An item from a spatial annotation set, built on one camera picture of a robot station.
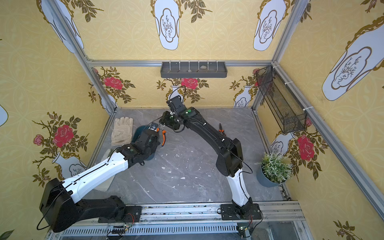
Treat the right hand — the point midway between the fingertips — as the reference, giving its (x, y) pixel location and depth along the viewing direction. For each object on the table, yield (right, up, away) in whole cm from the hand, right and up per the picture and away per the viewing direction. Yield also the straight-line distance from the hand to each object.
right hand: (159, 125), depth 81 cm
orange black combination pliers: (+2, -3, +1) cm, 4 cm away
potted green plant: (+59, -21, -9) cm, 63 cm away
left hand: (-4, -7, +1) cm, 8 cm away
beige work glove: (-32, -5, +25) cm, 42 cm away
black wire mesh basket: (+73, +4, +3) cm, 73 cm away
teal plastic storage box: (-19, -6, +18) cm, 27 cm away
